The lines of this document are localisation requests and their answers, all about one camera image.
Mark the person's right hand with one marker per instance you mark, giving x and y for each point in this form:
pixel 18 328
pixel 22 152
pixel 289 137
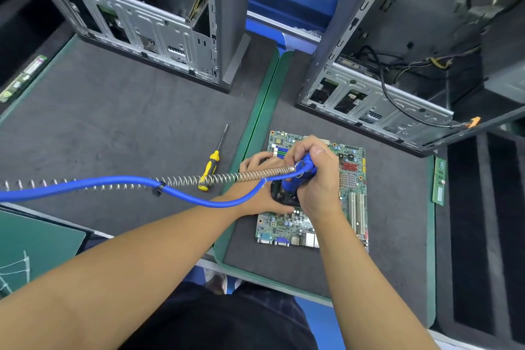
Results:
pixel 320 186

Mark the person's left hand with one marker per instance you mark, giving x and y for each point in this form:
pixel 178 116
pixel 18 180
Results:
pixel 250 194

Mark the blue electric screwdriver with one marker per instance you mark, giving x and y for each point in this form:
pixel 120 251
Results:
pixel 299 177

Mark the green motherboard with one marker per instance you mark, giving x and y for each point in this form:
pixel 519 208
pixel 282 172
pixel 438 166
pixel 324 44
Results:
pixel 353 190

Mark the black CPU fan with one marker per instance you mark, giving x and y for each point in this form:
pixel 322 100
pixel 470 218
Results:
pixel 285 191

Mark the dark grey computer case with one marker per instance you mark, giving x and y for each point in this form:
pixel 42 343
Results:
pixel 410 17

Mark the silver computer case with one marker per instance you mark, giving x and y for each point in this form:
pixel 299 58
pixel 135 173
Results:
pixel 230 1

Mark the person's right forearm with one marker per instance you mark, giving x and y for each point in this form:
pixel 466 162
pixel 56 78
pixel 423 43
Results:
pixel 369 288

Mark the person's left forearm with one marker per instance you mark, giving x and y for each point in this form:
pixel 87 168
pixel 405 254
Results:
pixel 98 280

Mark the person's white shoe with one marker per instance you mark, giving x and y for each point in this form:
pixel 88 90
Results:
pixel 216 282

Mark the green memory module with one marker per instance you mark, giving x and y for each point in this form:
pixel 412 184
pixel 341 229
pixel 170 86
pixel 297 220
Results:
pixel 440 180
pixel 20 79

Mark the black divided foam tray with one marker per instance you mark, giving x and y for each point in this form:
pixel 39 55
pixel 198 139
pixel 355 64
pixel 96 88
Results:
pixel 476 239

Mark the blue plastic crate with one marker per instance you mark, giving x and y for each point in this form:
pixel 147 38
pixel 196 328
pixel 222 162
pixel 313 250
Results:
pixel 287 1

